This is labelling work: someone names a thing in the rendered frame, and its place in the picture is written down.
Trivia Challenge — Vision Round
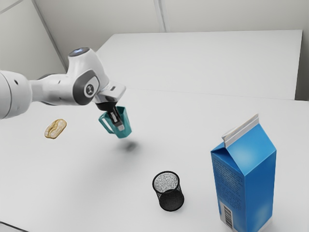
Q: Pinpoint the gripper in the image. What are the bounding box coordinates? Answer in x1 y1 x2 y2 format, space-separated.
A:
96 101 125 132

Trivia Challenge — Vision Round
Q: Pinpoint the teal faceted mug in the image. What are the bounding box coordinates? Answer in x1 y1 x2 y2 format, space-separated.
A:
98 105 133 140

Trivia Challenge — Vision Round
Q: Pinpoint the bread roll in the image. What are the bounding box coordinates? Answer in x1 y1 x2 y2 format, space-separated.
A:
44 118 68 140

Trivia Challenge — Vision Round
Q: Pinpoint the black mesh pen holder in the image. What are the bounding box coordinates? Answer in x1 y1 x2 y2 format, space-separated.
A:
152 171 185 212

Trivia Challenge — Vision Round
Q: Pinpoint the blue milk carton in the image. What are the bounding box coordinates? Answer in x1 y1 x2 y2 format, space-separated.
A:
210 113 277 232

